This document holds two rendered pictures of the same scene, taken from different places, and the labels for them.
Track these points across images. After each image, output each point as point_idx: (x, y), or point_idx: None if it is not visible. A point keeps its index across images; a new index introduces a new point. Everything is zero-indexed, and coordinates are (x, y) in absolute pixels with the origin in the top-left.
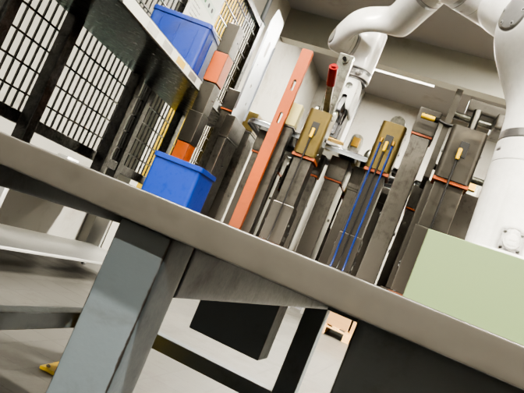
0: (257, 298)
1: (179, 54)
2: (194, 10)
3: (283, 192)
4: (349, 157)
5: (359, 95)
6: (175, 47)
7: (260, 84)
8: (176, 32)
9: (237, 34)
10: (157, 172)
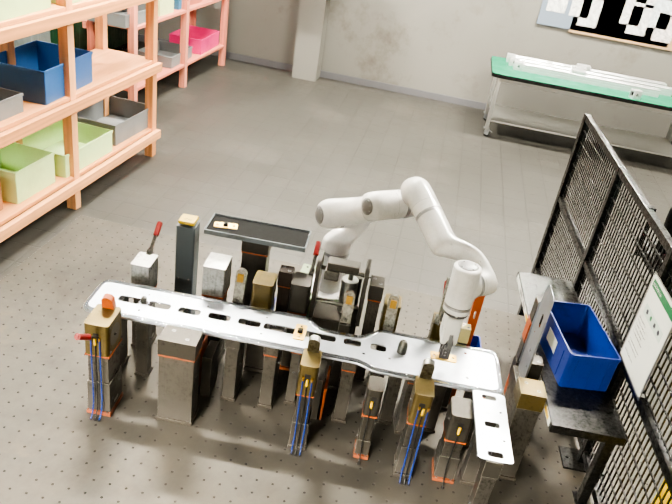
0: None
1: (527, 311)
2: (640, 327)
3: None
4: (414, 347)
5: (444, 318)
6: (526, 307)
7: (533, 353)
8: (562, 314)
9: (534, 302)
10: (472, 343)
